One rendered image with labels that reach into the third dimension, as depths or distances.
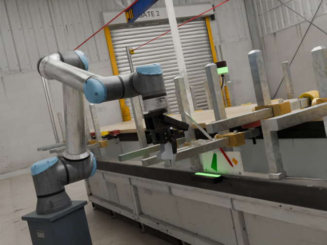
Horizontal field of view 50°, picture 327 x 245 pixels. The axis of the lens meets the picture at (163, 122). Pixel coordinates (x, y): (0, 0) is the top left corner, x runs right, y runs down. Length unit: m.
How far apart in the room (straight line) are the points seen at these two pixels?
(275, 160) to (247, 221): 0.69
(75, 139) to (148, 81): 0.83
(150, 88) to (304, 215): 0.69
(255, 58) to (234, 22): 10.65
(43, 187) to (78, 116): 0.42
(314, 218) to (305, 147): 0.31
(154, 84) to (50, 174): 0.94
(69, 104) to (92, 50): 7.87
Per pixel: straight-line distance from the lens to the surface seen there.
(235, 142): 1.42
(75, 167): 2.01
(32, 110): 9.27
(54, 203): 1.98
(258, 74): 1.28
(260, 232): 1.91
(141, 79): 1.25
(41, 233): 2.03
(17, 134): 9.24
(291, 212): 1.38
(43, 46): 9.56
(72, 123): 1.92
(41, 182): 1.98
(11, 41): 9.53
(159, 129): 1.23
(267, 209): 1.46
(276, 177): 1.33
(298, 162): 1.54
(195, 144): 1.36
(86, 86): 1.30
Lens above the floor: 1.06
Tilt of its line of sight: 3 degrees down
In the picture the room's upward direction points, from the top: 12 degrees counter-clockwise
